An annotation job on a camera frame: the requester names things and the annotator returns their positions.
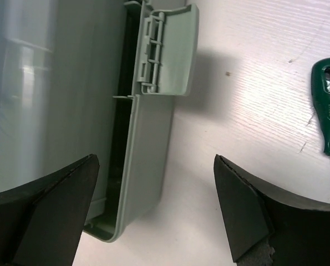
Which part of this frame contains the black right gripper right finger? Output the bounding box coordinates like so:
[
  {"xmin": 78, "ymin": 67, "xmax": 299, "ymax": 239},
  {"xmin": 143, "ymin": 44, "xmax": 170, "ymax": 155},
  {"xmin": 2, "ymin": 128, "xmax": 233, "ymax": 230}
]
[{"xmin": 214, "ymin": 155, "xmax": 330, "ymax": 265}]

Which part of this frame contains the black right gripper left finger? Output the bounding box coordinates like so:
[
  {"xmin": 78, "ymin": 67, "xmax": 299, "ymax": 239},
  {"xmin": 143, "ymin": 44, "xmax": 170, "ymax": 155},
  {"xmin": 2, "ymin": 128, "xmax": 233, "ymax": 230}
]
[{"xmin": 0, "ymin": 155, "xmax": 99, "ymax": 265}]

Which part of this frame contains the green plastic toolbox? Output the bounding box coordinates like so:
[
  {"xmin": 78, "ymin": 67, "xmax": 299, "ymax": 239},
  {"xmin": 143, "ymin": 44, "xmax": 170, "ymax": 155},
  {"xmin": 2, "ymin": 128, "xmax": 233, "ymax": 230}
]
[{"xmin": 0, "ymin": 1, "xmax": 199, "ymax": 243}]

